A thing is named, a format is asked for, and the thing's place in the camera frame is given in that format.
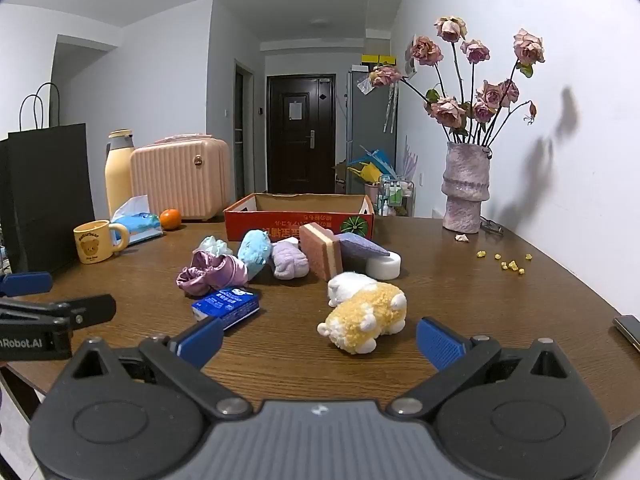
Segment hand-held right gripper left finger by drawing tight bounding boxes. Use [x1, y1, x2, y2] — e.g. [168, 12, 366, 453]
[60, 316, 253, 422]

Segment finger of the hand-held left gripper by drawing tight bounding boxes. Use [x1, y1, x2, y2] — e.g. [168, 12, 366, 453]
[0, 294, 117, 332]
[0, 271, 54, 297]

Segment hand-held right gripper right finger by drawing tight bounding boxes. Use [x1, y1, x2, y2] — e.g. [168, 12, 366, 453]
[386, 317, 581, 420]

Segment purple satin scrunchie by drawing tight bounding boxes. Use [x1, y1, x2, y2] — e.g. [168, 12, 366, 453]
[176, 249, 249, 297]

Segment yellow plush sheep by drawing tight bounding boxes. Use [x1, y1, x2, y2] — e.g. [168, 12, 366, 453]
[317, 282, 408, 356]

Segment clear plastic item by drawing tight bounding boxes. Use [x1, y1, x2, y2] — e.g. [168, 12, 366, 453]
[193, 235, 234, 261]

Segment blue plush toy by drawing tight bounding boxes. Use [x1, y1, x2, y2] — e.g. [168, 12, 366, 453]
[237, 229, 274, 281]

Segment purple cleaning cloth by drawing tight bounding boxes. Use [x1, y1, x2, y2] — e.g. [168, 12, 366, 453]
[334, 232, 391, 261]

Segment red cardboard box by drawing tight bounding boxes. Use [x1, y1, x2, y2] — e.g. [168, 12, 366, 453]
[223, 192, 375, 244]

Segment pink and yellow sponge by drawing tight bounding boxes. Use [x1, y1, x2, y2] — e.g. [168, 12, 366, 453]
[298, 222, 344, 282]

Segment small blue tissue packet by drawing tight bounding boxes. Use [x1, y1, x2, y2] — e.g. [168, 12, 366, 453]
[191, 287, 260, 331]

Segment yellow bear mug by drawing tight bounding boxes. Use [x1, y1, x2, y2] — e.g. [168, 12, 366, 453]
[73, 219, 130, 265]

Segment black paper bag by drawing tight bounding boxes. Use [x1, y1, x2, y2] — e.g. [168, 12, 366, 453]
[0, 82, 96, 277]

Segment white tape roll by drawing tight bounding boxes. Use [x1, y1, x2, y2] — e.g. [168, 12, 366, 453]
[366, 251, 402, 281]

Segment blue tissue pack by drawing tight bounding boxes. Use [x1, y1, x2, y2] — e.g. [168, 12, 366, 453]
[110, 195, 164, 247]

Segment scattered yellow crumbs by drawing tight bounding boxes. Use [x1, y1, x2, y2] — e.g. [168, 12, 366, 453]
[476, 249, 534, 276]

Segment white plush toy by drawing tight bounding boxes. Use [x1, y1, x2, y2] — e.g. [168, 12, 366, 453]
[327, 271, 379, 309]

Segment yellow thermos bottle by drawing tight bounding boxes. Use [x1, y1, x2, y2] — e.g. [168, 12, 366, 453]
[104, 129, 136, 221]

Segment pink textured vase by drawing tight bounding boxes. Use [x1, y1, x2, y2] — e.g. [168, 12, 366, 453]
[441, 140, 494, 235]

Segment pink ribbed suitcase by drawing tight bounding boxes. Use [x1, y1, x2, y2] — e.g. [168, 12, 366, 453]
[130, 136, 232, 222]

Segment black smartphone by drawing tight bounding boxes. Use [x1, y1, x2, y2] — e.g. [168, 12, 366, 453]
[612, 314, 640, 352]

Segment dark brown door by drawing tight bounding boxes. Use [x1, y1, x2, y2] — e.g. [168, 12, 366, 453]
[266, 74, 336, 195]

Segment grey refrigerator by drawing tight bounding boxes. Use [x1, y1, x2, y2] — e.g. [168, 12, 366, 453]
[347, 67, 399, 196]

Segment bunch of dried pink roses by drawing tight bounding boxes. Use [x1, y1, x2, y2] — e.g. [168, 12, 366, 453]
[369, 16, 547, 150]

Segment wire rolling cart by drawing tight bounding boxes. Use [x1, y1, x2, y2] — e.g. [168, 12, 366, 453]
[377, 174, 416, 217]

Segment purple wall decoration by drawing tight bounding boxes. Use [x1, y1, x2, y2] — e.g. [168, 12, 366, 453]
[401, 134, 419, 182]

